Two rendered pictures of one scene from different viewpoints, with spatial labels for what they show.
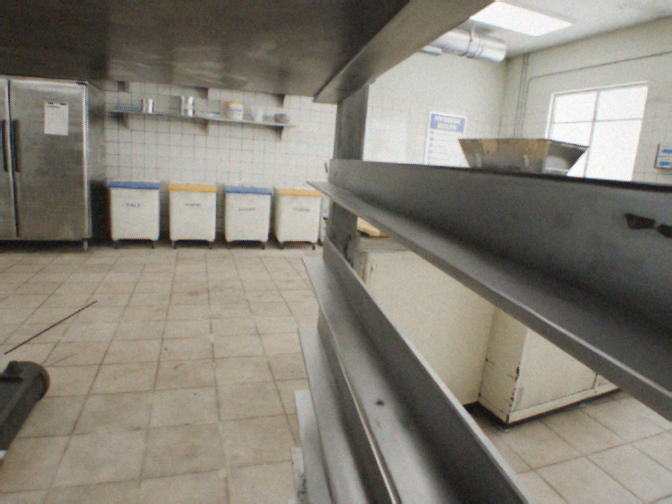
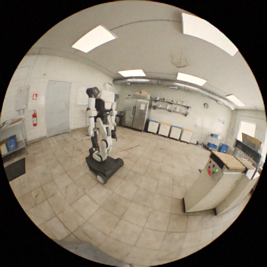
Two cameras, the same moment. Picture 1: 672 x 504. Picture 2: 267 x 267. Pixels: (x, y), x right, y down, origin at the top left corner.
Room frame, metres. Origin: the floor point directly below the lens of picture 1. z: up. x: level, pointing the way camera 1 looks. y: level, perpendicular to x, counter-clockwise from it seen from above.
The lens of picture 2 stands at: (0.70, 0.39, 1.15)
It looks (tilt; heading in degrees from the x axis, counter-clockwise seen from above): 17 degrees down; 40
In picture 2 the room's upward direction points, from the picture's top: 9 degrees clockwise
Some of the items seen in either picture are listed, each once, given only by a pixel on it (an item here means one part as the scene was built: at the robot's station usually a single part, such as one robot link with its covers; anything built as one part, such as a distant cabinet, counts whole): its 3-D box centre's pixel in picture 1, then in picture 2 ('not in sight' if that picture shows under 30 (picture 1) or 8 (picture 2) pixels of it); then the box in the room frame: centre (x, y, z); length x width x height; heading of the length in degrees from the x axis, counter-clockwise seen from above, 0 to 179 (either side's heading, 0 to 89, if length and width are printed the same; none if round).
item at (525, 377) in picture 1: (549, 312); (237, 185); (2.17, -1.24, 0.42); 1.28 x 0.72 x 0.84; 115
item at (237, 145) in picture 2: not in sight; (247, 157); (1.97, -0.82, 1.01); 0.72 x 0.33 x 0.34; 25
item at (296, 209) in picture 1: (295, 217); (185, 135); (5.37, 0.56, 0.38); 0.64 x 0.54 x 0.77; 17
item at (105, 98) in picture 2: not in sight; (102, 100); (1.19, 1.51, 1.23); 0.34 x 0.30 x 0.36; 19
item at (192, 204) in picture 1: (192, 214); (163, 129); (4.94, 1.79, 0.38); 0.64 x 0.54 x 0.77; 20
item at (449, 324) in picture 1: (408, 326); (215, 188); (1.75, -0.36, 0.45); 0.70 x 0.34 x 0.90; 115
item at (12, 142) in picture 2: not in sight; (12, 142); (-1.42, 2.78, 0.36); 0.47 x 0.38 x 0.26; 111
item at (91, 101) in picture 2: not in sight; (91, 107); (1.01, 1.39, 1.12); 0.13 x 0.12 x 0.22; 21
